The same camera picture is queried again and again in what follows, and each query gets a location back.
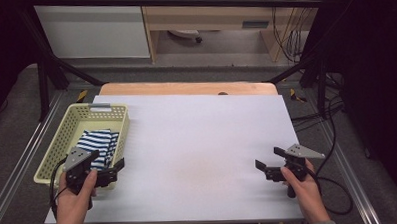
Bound hand-held gripper black cable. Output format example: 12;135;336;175
47;158;72;221
304;96;355;218

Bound right hand-held gripper black cable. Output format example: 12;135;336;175
304;96;355;218

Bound hanging black cables bundle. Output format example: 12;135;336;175
270;3;316;64

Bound white cabinet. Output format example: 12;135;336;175
32;0;152;63

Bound office chair base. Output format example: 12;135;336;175
167;28;204;45

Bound black metal stand legs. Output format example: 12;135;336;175
17;4;107;123
266;50;332;122

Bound left hand-held gripper black cable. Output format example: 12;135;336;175
47;158;72;221

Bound person's left hand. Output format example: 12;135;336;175
52;168;101;216

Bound yellow black tape marker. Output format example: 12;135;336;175
76;89;89;103
289;87;308;104

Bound black curtain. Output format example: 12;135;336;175
0;0;41;133
311;0;397;209

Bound light wooden desk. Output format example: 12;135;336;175
139;0;323;67

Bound wooden table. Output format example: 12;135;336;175
98;76;279;102

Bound aluminium floor rail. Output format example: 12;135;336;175
315;117;383;224
0;91;70;224

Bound blue white striped cloth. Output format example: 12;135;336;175
74;128;121;172

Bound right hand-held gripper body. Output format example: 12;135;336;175
263;143;328;200

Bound person's right hand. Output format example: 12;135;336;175
279;158;325;215

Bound pale yellow plastic basket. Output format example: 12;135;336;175
30;101;133;194

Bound black floor cables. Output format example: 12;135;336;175
290;95;347;134

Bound black horizontal frame bar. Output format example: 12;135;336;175
23;0;325;19

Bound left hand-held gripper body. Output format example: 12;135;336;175
62;145;101;197

